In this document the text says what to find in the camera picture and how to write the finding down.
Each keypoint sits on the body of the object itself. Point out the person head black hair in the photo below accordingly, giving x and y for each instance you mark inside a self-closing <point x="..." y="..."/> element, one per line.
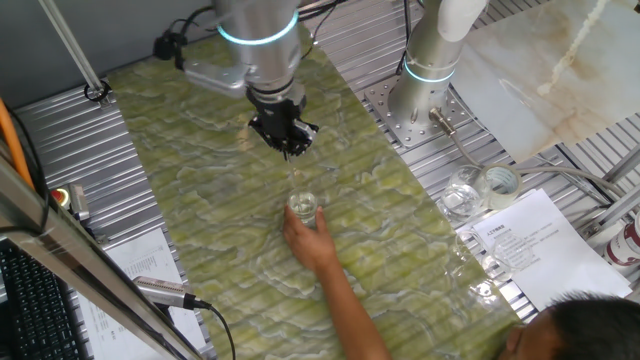
<point x="600" y="330"/>

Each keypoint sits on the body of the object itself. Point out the person hand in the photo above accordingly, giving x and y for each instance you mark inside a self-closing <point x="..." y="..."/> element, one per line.
<point x="310" y="245"/>

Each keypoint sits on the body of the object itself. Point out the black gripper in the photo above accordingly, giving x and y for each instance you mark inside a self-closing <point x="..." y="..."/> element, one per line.
<point x="277" y="117"/>

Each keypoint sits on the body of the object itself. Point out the large clear glass beaker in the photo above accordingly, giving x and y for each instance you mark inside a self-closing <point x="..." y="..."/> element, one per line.
<point x="460" y="197"/>

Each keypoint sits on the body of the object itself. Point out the clear packing tape roll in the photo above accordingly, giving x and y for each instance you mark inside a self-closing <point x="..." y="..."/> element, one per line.
<point x="502" y="187"/>

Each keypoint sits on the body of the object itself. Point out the green marble pattern mat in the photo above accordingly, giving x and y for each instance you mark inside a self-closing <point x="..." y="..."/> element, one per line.
<point x="400" y="280"/>

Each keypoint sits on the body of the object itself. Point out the thin aluminium pole with clamp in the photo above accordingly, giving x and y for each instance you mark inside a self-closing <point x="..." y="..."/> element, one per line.
<point x="70" y="47"/>

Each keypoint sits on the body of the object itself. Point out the white paper sheet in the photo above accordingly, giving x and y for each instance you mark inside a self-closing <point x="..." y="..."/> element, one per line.
<point x="575" y="265"/>

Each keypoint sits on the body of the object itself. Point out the red white can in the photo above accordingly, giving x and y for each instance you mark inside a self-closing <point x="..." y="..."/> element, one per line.
<point x="625" y="245"/>

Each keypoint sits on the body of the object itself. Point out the thick aluminium frame bar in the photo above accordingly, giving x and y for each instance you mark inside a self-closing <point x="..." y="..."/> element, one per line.
<point x="75" y="252"/>

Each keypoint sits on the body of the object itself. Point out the black computer keyboard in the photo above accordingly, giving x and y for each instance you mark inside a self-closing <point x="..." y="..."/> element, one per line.
<point x="35" y="315"/>

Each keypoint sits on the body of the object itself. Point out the small water-filled glass beaker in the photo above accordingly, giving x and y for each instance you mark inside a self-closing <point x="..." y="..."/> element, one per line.
<point x="303" y="210"/>

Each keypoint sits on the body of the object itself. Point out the printed table paper sheet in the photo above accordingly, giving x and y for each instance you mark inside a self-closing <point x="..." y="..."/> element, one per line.
<point x="145" y="255"/>

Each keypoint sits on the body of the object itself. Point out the red emergency stop button box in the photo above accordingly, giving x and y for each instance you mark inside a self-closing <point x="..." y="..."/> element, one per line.
<point x="75" y="200"/>

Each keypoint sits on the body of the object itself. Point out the empty clear glass beaker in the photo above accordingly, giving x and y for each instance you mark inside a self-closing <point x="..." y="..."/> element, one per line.
<point x="510" y="255"/>

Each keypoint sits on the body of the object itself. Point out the beige marble pattern board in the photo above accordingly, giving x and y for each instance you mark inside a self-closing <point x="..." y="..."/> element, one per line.
<point x="550" y="75"/>

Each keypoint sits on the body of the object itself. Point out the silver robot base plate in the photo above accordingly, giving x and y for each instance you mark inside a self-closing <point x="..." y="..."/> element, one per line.
<point x="380" y="107"/>

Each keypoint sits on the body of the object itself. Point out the aluminium profile bar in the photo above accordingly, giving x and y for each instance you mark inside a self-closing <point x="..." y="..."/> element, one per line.
<point x="625" y="162"/>
<point x="615" y="210"/>

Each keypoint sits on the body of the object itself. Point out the silver ribbed camera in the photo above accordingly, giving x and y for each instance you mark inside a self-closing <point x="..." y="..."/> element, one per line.
<point x="160" y="291"/>

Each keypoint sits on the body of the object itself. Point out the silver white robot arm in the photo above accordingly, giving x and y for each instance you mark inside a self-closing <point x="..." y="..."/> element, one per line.
<point x="265" y="55"/>

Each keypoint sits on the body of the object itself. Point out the orange tube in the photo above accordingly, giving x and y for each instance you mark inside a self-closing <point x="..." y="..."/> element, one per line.
<point x="15" y="145"/>

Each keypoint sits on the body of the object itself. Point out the clear glass stirring rod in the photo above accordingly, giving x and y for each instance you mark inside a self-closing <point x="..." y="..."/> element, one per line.
<point x="294" y="177"/>

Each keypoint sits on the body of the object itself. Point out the person bare forearm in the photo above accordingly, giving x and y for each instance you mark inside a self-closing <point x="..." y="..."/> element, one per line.
<point x="352" y="320"/>

